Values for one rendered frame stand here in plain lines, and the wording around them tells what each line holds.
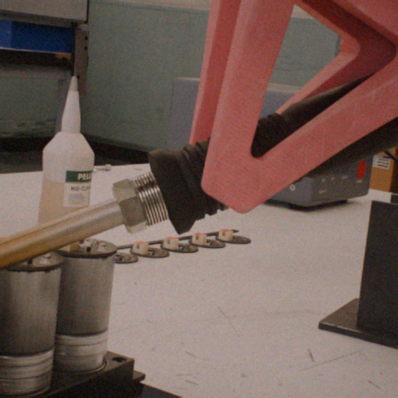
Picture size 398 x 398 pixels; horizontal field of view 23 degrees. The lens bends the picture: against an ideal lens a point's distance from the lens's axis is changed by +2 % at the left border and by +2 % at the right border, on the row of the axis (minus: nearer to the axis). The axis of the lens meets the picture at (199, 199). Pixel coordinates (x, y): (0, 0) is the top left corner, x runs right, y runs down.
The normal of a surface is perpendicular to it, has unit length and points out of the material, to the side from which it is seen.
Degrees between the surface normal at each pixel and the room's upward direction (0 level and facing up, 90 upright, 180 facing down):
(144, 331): 0
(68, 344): 90
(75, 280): 90
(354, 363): 0
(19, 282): 90
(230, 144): 99
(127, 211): 90
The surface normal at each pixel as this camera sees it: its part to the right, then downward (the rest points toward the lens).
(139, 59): -0.59, 0.07
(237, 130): 0.11, 0.33
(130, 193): -0.17, -0.70
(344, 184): 0.82, 0.18
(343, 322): 0.11, -0.98
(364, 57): 0.23, 0.14
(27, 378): 0.56, 0.20
